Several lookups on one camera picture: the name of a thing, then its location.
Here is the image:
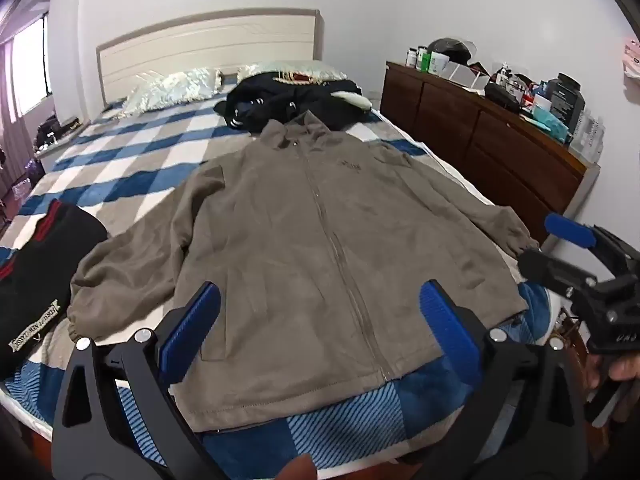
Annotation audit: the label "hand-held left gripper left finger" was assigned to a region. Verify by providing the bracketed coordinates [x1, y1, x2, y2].
[51, 280, 223, 480]

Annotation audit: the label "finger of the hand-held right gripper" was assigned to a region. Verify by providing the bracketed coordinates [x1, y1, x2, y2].
[544, 212, 640, 282]
[517, 248, 609, 312]

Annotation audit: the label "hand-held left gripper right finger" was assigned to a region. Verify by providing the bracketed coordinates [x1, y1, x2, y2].
[419, 279, 587, 480]

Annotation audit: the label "brown zip jacket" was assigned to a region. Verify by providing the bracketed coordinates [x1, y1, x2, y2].
[67, 112, 542, 433]

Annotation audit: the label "pile of black clothes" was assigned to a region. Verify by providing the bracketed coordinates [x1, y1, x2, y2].
[214, 72, 374, 135]

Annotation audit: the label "person's right hand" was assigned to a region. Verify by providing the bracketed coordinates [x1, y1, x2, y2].
[585, 347, 640, 390]

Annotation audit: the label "clear plastic box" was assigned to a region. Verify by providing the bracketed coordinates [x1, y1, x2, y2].
[569, 109, 606, 164]

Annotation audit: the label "dark wooden dresser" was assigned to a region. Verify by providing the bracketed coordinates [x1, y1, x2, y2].
[380, 60, 602, 252]

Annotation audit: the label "teal packet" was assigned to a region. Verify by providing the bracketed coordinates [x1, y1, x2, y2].
[530, 109, 571, 142]

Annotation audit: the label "large black jar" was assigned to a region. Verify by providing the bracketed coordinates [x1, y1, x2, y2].
[547, 73, 586, 124]

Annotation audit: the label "black pouch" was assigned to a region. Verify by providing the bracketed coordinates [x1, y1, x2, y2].
[484, 82, 524, 112]

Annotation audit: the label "black folded garment red stripes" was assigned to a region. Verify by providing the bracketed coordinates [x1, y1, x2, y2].
[0, 199, 109, 382]

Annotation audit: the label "blue checkered blanket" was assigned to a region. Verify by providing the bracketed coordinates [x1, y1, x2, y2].
[0, 97, 557, 467]

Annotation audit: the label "white open box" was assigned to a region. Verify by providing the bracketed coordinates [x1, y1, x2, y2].
[447, 62, 489, 87]

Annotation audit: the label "black helmet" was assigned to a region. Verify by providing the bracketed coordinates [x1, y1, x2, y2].
[427, 37, 474, 68]

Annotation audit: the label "bedside table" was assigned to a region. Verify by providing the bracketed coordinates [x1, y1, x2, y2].
[34, 119, 92, 173]

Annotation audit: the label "white satin pillow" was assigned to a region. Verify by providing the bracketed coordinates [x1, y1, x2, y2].
[237, 59, 352, 84]
[120, 67, 224, 117]

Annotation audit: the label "black bag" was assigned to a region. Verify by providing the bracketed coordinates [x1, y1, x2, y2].
[34, 114, 82, 147]

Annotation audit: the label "purple curtain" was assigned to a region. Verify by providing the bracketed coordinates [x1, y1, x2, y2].
[0, 44, 32, 197]

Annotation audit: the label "white bed headboard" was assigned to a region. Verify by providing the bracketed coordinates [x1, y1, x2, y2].
[96, 8, 324, 109]

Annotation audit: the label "window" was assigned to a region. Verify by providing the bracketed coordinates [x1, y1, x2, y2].
[10, 14, 54, 117]

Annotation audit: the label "pink and white wall hanging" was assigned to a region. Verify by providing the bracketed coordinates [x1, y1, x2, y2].
[622, 36, 640, 81]

